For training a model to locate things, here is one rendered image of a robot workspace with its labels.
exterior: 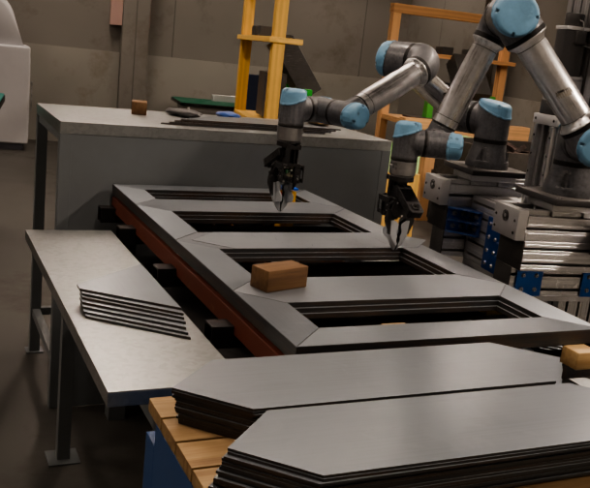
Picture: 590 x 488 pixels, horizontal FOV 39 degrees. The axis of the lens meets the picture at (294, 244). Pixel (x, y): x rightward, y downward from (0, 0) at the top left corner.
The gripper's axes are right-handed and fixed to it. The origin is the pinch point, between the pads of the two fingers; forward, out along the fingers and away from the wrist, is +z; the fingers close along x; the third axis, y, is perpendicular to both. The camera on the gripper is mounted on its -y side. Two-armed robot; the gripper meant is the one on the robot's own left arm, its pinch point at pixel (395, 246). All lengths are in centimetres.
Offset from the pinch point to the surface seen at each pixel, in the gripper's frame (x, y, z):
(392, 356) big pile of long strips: 47, -76, 1
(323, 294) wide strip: 42, -39, 1
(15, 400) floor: 91, 101, 85
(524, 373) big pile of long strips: 26, -87, 1
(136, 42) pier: -111, 770, -41
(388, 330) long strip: 39, -62, 1
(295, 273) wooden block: 48, -34, -3
